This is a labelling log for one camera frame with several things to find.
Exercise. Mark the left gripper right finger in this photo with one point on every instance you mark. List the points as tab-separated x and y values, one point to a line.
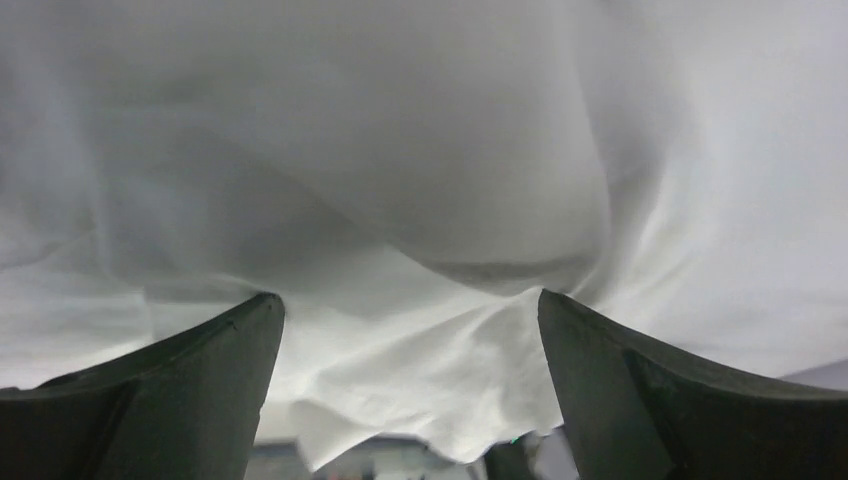
635	407

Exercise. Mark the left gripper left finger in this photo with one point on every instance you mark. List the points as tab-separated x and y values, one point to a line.
186	407

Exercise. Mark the white t-shirt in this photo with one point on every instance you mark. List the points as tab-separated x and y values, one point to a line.
409	177

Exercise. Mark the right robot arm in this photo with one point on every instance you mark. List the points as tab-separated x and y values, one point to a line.
510	461

